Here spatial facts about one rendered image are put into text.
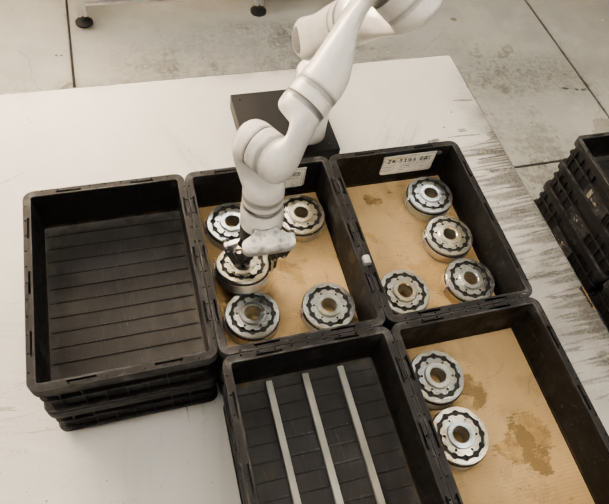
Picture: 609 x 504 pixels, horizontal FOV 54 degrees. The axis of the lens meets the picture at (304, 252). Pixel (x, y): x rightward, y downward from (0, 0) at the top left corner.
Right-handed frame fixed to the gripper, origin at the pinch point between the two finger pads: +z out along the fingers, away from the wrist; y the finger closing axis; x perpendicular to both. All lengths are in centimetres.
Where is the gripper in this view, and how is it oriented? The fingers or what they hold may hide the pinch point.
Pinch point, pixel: (258, 264)
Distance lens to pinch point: 115.9
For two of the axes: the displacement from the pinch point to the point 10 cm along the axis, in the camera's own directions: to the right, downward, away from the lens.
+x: 2.4, 8.1, -5.3
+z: -1.0, 5.7, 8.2
